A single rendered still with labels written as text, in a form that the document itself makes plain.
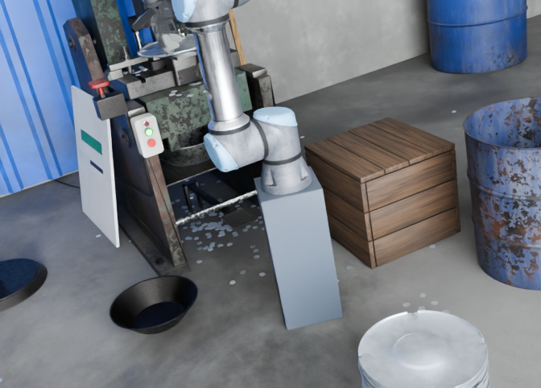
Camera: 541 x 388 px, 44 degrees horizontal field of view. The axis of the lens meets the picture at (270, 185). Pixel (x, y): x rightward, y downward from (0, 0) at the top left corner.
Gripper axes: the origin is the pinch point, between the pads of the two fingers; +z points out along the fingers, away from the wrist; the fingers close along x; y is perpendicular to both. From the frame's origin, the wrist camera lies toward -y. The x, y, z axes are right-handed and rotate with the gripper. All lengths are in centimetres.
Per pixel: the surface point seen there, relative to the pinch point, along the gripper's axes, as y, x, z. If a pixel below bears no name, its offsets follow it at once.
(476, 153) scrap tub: 98, -30, 28
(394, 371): 78, -104, 24
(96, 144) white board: -53, 8, 45
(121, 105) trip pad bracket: -15.1, -18.3, 7.4
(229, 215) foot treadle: 9, -22, 59
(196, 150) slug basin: -3.3, -4.0, 41.7
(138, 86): -15.0, -3.5, 10.6
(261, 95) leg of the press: 24.1, 7.6, 27.6
